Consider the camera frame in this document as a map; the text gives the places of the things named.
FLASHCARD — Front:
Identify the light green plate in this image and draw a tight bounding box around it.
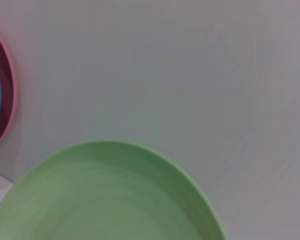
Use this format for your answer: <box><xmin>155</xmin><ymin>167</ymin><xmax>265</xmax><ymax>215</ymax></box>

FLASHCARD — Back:
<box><xmin>0</xmin><ymin>140</ymin><xmax>228</xmax><ymax>240</ymax></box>

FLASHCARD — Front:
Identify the red plate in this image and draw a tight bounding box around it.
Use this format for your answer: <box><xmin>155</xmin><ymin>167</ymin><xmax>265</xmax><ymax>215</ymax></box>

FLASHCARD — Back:
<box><xmin>0</xmin><ymin>24</ymin><xmax>18</xmax><ymax>151</ymax></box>

